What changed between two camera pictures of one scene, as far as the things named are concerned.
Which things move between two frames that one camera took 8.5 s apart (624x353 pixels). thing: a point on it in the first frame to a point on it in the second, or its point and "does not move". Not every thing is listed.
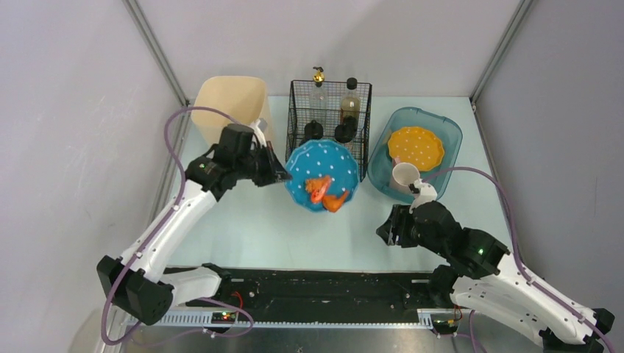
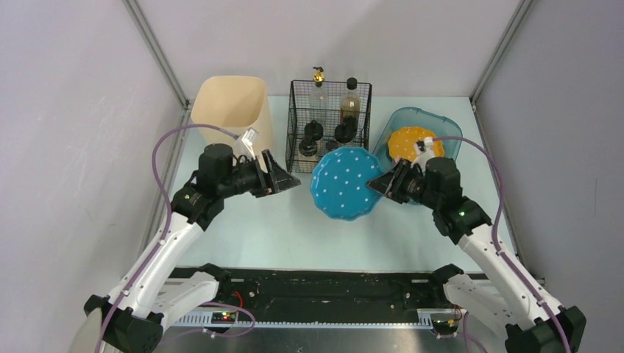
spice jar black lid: x=313 y=130 does not move
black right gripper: x=398 y=226 to x=402 y=179
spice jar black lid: x=344 y=133 does not move
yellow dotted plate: x=416 y=145 does not move
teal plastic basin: x=380 y=161 does not move
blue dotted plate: x=322 y=158 to x=338 y=187
